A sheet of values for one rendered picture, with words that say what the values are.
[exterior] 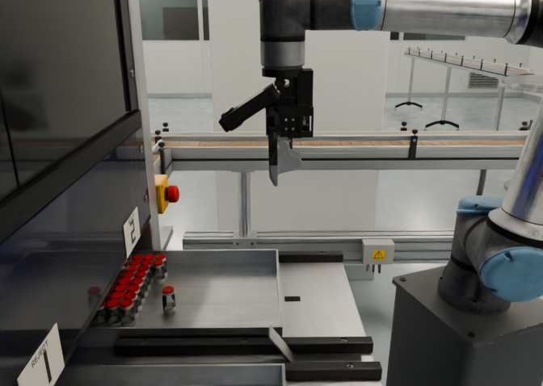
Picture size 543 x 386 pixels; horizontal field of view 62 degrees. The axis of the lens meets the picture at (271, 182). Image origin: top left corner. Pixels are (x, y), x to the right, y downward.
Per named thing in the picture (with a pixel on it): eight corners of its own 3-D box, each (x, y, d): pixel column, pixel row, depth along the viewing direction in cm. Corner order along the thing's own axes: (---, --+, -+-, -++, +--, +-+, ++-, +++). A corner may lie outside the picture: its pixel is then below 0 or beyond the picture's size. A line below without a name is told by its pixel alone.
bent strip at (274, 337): (269, 371, 67) (269, 337, 65) (268, 356, 70) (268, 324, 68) (364, 369, 67) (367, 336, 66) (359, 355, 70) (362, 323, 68)
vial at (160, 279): (153, 285, 89) (150, 264, 87) (155, 279, 91) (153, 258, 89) (164, 285, 89) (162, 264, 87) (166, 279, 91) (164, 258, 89)
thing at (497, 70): (534, 83, 413) (537, 65, 407) (517, 83, 412) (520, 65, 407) (412, 56, 752) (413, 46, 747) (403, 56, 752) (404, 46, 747)
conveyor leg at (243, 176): (236, 337, 197) (230, 169, 172) (237, 325, 206) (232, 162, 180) (257, 337, 197) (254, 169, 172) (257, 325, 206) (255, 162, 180)
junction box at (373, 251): (363, 265, 181) (364, 245, 178) (359, 258, 186) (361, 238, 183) (393, 265, 181) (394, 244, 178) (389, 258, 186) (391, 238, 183)
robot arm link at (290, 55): (259, 42, 72) (260, 40, 80) (260, 72, 74) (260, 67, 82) (306, 41, 72) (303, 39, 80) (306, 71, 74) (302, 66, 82)
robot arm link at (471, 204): (498, 244, 104) (509, 188, 99) (523, 274, 91) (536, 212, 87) (444, 241, 105) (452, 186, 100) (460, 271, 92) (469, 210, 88)
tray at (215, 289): (67, 347, 72) (64, 329, 71) (117, 265, 97) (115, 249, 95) (282, 345, 72) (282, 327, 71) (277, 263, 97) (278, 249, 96)
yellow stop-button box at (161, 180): (131, 215, 102) (128, 184, 99) (140, 203, 109) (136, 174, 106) (165, 214, 102) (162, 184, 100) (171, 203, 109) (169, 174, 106)
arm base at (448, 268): (473, 272, 111) (480, 235, 108) (527, 306, 98) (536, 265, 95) (423, 283, 106) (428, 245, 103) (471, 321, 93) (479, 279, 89)
